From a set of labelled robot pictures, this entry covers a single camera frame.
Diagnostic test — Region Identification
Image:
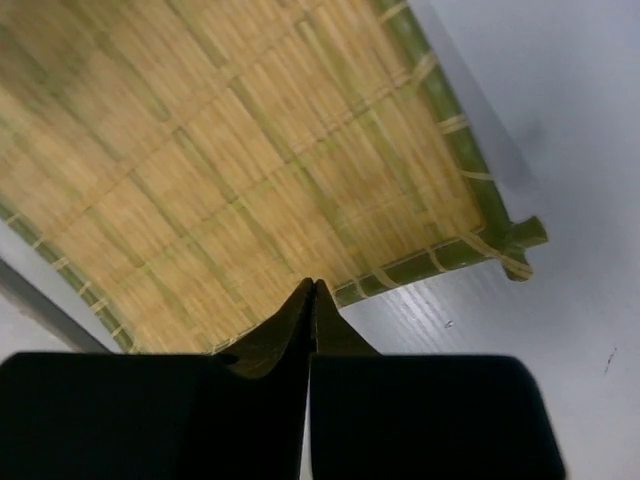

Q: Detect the woven bamboo mat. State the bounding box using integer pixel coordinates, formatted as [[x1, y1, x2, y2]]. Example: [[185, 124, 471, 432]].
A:
[[1, 1, 547, 353]]

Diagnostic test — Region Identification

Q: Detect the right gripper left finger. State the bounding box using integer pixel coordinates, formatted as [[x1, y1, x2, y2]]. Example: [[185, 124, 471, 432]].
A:
[[1, 279, 314, 479]]

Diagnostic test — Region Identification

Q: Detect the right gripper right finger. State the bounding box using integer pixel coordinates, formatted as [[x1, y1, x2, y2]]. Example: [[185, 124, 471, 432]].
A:
[[309, 281, 567, 479]]

